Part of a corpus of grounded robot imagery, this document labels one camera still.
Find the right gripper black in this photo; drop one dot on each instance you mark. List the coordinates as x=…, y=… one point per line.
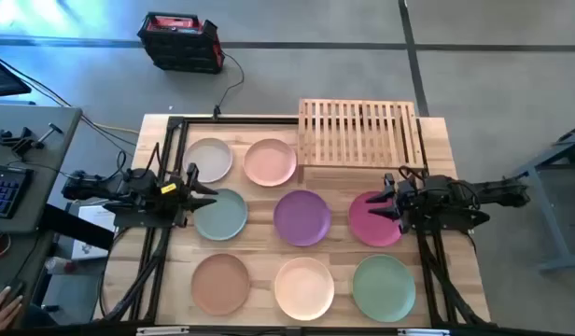
x=409, y=196

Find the red and black toolbox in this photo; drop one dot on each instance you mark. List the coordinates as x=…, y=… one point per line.
x=180, y=46

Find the white metal bracket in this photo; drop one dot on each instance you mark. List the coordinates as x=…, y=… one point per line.
x=161, y=331
x=423, y=332

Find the purple plate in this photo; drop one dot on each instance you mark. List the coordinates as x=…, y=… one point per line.
x=302, y=218

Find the grey metal table frame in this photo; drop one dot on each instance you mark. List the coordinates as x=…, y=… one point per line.
x=551, y=219

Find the grey side desk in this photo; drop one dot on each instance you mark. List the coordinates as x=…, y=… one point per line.
x=35, y=140

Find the clear plastic bottle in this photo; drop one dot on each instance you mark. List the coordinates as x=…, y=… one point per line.
x=59, y=266

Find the magenta plate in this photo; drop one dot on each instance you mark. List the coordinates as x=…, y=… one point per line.
x=371, y=228

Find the black aluminium table frame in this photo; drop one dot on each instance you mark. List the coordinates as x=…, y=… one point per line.
x=231, y=120

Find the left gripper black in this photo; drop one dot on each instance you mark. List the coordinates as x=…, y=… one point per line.
x=173, y=197

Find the person's hand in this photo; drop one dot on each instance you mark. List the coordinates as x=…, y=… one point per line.
x=3, y=310

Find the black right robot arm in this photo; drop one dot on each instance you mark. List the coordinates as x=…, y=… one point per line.
x=455, y=191

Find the slatted wooden shelf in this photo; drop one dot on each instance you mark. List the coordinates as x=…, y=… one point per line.
x=353, y=135

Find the black keyboard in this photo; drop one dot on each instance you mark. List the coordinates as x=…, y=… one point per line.
x=5, y=191

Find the pink plate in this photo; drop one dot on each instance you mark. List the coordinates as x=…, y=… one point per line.
x=270, y=162

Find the black desk clamp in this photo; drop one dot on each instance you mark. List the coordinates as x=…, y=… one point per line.
x=21, y=142

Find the dark angled screen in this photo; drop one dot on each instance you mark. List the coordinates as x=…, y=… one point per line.
x=3, y=79

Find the green plate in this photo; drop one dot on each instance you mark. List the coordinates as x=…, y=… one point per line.
x=384, y=288

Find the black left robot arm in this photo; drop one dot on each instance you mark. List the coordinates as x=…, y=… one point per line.
x=138, y=186

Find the cream peach plate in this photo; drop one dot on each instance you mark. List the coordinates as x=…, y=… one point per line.
x=304, y=289

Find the black flat bar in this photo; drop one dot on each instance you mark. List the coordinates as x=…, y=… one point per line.
x=77, y=227

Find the brown plate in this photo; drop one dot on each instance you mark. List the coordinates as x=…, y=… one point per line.
x=220, y=284

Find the white cardboard box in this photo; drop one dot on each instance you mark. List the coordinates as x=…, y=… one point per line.
x=98, y=217

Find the teal plate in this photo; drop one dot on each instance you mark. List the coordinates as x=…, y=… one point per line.
x=222, y=218

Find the pale grey plate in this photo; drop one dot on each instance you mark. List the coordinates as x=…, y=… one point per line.
x=208, y=160

